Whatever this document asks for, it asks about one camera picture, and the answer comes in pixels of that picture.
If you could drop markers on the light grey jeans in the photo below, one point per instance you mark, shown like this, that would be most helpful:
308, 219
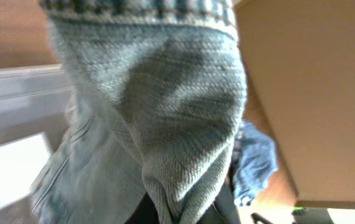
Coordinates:
159, 91

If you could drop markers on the blue shorts with plaid trim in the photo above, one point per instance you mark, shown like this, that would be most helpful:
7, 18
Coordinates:
254, 160

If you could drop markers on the clear plastic storage bin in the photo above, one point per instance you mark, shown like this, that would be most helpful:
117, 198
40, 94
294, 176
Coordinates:
32, 100

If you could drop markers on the white label in bin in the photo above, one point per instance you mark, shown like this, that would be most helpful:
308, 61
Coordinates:
20, 163

